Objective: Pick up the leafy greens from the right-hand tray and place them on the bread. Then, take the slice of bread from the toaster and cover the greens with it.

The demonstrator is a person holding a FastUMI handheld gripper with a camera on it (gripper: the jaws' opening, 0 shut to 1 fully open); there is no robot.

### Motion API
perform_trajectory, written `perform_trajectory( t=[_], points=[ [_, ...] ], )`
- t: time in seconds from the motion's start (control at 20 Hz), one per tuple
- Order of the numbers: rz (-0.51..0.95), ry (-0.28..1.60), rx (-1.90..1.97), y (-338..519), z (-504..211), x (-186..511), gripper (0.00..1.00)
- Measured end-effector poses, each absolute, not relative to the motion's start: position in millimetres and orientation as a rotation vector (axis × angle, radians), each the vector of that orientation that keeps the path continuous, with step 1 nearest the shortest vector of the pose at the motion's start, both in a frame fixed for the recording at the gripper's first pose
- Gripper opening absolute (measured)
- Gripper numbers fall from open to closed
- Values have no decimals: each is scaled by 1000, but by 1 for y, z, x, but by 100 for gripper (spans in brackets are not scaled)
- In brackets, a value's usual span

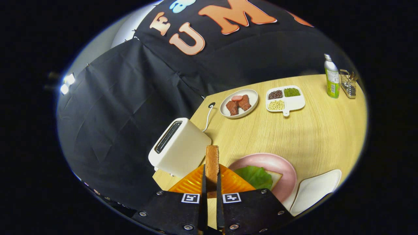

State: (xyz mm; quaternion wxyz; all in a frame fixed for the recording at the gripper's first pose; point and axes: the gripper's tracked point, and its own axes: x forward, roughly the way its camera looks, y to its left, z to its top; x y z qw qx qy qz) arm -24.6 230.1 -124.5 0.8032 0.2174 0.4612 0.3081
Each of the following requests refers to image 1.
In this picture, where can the white toaster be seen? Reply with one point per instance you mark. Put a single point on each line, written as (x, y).
(186, 153)

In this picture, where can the black backdrop cloth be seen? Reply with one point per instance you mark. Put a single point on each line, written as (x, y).
(130, 114)

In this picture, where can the pink sausage slice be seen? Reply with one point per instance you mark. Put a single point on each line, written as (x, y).
(236, 98)

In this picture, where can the pink round plate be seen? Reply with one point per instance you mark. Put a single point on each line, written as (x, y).
(277, 163)

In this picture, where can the toasted bread slice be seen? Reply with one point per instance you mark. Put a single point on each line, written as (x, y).
(212, 163)

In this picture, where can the brown meat piece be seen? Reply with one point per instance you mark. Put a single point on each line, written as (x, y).
(232, 108)
(245, 102)

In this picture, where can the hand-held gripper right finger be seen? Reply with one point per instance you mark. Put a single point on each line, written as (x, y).
(251, 209)

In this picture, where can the pile of green beans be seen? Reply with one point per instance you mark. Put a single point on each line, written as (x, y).
(291, 92)

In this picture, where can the green lettuce leaf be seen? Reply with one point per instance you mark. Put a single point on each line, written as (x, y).
(254, 176)

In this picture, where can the bright ceiling light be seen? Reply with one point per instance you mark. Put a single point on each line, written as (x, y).
(67, 83)

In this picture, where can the pile of yellow soybeans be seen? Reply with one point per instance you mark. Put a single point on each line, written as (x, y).
(276, 105)

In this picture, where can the green label metal bottle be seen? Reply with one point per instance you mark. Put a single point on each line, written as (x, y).
(332, 81)

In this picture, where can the white rounded plate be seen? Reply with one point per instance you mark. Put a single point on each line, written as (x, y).
(316, 189)

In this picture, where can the white round meat plate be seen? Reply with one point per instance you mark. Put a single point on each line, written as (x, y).
(253, 98)

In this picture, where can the white divided dish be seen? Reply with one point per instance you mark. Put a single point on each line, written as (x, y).
(295, 102)

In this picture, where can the pile of dark beans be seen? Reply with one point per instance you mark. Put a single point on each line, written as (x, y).
(275, 94)

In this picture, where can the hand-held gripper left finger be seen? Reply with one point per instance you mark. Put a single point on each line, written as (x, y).
(169, 209)

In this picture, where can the white bread slice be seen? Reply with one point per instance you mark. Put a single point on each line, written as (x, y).
(276, 178)

